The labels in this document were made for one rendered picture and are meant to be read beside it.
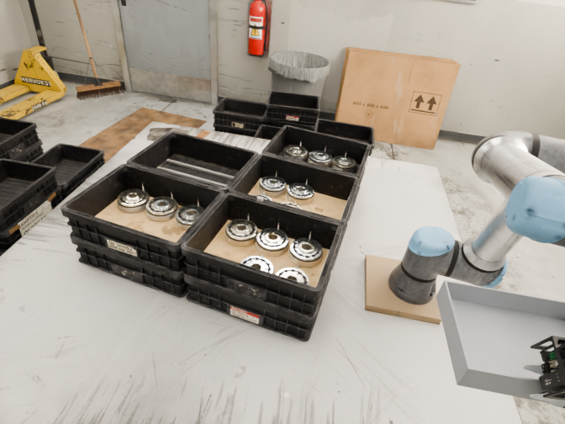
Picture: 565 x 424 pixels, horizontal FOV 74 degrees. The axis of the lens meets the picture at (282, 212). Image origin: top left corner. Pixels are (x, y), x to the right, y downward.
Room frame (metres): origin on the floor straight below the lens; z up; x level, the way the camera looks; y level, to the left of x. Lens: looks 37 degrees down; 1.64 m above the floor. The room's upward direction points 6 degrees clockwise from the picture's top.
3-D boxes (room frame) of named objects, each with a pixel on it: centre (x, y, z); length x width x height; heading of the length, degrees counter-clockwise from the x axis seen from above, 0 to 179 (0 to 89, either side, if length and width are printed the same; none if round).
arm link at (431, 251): (0.87, -0.46, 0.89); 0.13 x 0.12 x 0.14; 76
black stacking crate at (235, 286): (0.82, 0.04, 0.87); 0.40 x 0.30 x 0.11; 75
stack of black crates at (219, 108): (2.82, 0.41, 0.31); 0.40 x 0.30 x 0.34; 84
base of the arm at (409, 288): (0.87, -0.45, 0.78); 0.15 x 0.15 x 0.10
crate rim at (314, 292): (0.82, 0.04, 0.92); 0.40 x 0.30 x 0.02; 75
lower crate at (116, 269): (0.92, 0.42, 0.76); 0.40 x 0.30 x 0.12; 75
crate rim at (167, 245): (0.92, 0.42, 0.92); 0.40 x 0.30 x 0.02; 75
